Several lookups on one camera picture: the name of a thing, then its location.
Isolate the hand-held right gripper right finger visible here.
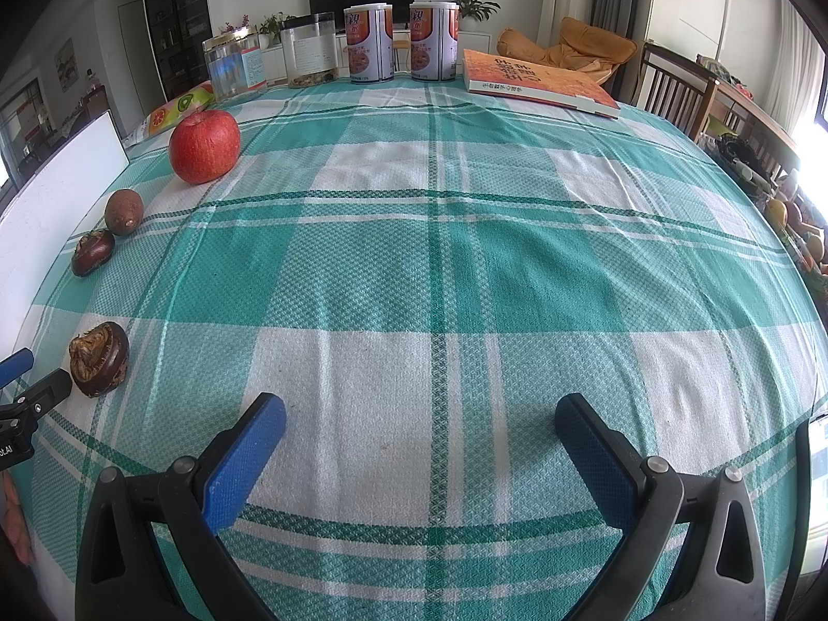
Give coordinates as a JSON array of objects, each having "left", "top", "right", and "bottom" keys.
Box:
[{"left": 555, "top": 393, "right": 767, "bottom": 621}]

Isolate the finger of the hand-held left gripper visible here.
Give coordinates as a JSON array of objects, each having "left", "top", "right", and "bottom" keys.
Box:
[
  {"left": 0, "top": 348, "right": 35, "bottom": 388},
  {"left": 11, "top": 368, "right": 73, "bottom": 420}
]

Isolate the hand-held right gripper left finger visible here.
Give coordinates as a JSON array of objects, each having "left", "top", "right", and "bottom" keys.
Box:
[{"left": 74, "top": 392, "right": 287, "bottom": 621}]

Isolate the person's left hand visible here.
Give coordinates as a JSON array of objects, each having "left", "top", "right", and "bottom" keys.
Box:
[{"left": 0, "top": 469, "right": 33, "bottom": 567}]

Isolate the brown kiwi fruit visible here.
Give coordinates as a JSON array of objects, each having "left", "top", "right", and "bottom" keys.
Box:
[{"left": 105, "top": 188, "right": 145, "bottom": 235}]

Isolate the white cardboard box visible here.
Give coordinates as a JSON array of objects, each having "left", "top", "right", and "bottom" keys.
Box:
[{"left": 0, "top": 110, "right": 130, "bottom": 273}]

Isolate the black smartphone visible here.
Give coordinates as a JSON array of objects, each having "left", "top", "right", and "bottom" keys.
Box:
[{"left": 792, "top": 412, "right": 828, "bottom": 602}]

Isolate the green white checked tablecloth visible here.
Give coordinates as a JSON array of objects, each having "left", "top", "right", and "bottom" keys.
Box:
[{"left": 26, "top": 78, "right": 828, "bottom": 621}]

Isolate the red apple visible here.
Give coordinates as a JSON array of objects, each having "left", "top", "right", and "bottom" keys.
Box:
[{"left": 169, "top": 109, "right": 242, "bottom": 186}]

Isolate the fruit printed packet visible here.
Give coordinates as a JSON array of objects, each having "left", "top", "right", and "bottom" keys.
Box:
[{"left": 123, "top": 81, "right": 217, "bottom": 146}]

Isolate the fruit basket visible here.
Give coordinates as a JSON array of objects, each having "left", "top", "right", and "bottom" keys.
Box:
[{"left": 763, "top": 197, "right": 828, "bottom": 273}]

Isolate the pile of dark clutter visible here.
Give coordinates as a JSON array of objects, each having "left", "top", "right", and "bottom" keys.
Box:
[{"left": 715, "top": 132, "right": 787, "bottom": 195}]

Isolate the clear jar gold lid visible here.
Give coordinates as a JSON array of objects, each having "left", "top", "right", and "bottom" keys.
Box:
[{"left": 202, "top": 29, "right": 268, "bottom": 103}]

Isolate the wooden chair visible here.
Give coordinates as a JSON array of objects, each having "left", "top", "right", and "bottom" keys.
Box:
[
  {"left": 712, "top": 81, "right": 803, "bottom": 188},
  {"left": 637, "top": 40, "right": 719, "bottom": 140}
]

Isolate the black glass cabinet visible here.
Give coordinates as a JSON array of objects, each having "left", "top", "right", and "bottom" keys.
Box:
[{"left": 141, "top": 0, "right": 213, "bottom": 105}]

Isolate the orange book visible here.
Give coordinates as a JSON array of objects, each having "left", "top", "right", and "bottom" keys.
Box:
[{"left": 462, "top": 48, "right": 622, "bottom": 120}]

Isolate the clear jar black lid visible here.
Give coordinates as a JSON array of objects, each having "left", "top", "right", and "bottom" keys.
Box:
[{"left": 280, "top": 13, "right": 338, "bottom": 90}]

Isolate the orange lounge chair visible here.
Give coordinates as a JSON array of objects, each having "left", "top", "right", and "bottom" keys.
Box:
[{"left": 497, "top": 16, "right": 638, "bottom": 88}]

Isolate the green leafy potted plant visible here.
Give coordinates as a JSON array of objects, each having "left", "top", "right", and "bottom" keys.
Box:
[{"left": 259, "top": 11, "right": 299, "bottom": 46}]

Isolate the red white can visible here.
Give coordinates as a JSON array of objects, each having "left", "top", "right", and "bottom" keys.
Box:
[
  {"left": 409, "top": 1, "right": 460, "bottom": 83},
  {"left": 343, "top": 3, "right": 395, "bottom": 85}
]

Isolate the white television cabinet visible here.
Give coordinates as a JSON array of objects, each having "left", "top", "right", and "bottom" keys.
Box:
[{"left": 259, "top": 19, "right": 499, "bottom": 79}]

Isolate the white curtain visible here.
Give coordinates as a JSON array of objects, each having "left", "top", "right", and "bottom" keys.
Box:
[{"left": 770, "top": 0, "right": 819, "bottom": 137}]

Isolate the large green potted plant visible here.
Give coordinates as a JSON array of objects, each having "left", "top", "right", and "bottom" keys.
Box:
[{"left": 443, "top": 0, "right": 502, "bottom": 23}]

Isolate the wall painting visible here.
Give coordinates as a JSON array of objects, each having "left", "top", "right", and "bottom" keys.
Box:
[{"left": 55, "top": 37, "right": 77, "bottom": 90}]

